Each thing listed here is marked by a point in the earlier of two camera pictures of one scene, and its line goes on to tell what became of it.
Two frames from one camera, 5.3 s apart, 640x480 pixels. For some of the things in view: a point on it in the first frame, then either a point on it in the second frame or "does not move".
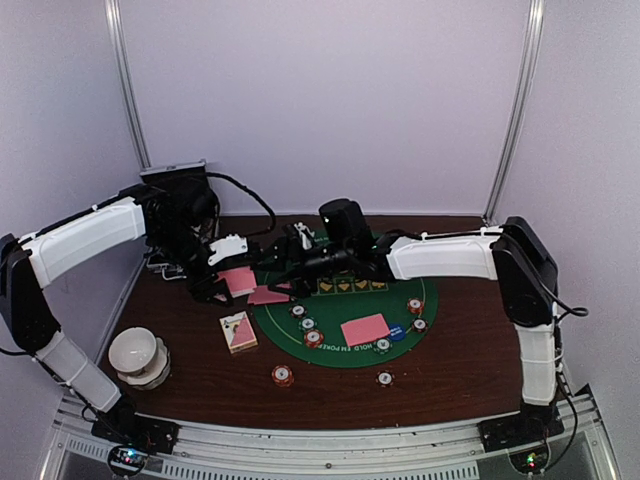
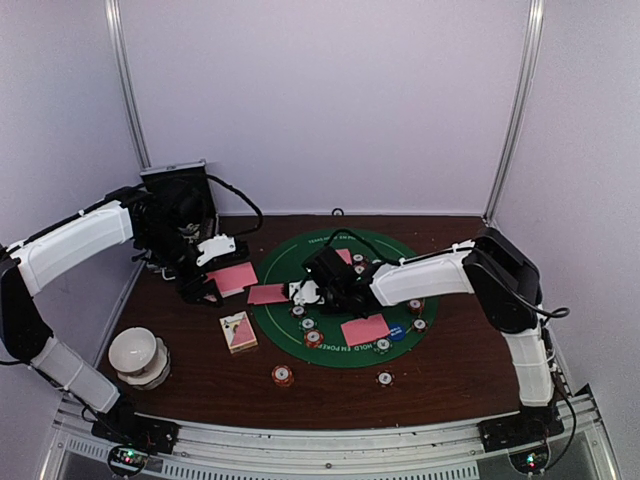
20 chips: [307, 323] does not move
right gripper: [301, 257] → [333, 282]
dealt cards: [365, 330] does not move
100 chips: [298, 311] does not move
